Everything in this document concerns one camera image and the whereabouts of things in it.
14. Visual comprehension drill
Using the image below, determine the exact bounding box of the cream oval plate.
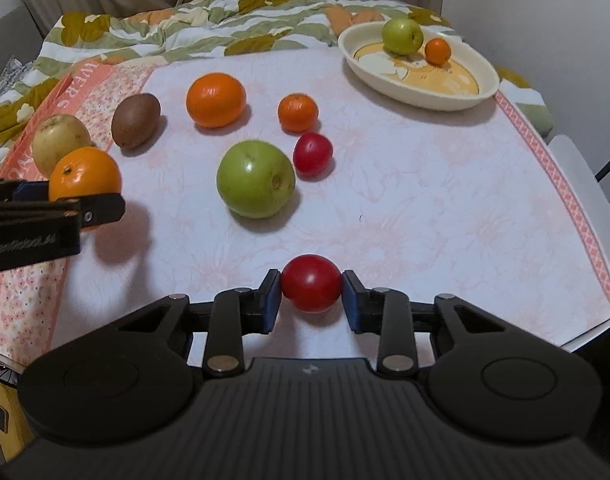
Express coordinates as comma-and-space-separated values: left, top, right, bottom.
337, 21, 500, 112

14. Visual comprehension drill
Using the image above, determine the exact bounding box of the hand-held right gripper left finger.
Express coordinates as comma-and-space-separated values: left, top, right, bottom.
116, 269, 283, 377

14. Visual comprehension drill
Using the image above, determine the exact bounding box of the small green apple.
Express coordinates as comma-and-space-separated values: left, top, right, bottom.
381, 18, 424, 56

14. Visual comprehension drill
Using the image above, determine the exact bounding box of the round red tomato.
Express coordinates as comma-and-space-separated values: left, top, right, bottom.
280, 254, 343, 313

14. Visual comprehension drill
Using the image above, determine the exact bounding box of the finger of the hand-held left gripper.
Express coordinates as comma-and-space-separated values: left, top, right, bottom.
0, 178, 52, 205
0, 192, 126, 228

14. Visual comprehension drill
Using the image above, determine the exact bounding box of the brown kiwi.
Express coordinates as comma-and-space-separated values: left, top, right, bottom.
111, 93, 162, 150

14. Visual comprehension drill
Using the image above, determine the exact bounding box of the floral green white blanket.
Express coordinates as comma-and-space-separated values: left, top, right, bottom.
0, 0, 556, 173

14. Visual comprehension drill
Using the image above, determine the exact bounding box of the large green apple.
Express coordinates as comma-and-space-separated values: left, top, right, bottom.
216, 141, 296, 219

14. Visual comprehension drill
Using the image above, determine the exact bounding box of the small mandarin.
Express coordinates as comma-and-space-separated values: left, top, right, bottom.
277, 93, 319, 133
424, 38, 452, 66

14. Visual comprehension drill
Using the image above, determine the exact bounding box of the large orange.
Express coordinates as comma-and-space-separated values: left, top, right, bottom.
186, 73, 247, 129
49, 147, 122, 231

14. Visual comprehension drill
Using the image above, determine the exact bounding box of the yellow pear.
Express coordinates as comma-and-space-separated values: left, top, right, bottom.
32, 114, 92, 178

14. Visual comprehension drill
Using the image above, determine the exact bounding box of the yellow box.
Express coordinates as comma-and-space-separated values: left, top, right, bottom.
0, 355, 36, 463

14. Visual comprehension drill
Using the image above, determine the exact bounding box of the oval red tomato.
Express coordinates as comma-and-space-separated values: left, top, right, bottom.
292, 132, 334, 178

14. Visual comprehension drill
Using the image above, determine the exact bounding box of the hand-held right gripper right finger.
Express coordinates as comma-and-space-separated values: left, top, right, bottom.
341, 270, 496, 377

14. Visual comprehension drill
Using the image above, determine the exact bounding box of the grey patterned cloth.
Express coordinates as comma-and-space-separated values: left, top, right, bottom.
0, 56, 33, 108

